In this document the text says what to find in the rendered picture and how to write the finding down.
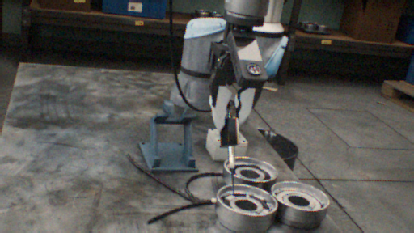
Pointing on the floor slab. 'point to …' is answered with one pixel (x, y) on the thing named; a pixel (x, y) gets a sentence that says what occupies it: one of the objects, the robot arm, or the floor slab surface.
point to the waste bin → (285, 146)
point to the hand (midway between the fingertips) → (229, 126)
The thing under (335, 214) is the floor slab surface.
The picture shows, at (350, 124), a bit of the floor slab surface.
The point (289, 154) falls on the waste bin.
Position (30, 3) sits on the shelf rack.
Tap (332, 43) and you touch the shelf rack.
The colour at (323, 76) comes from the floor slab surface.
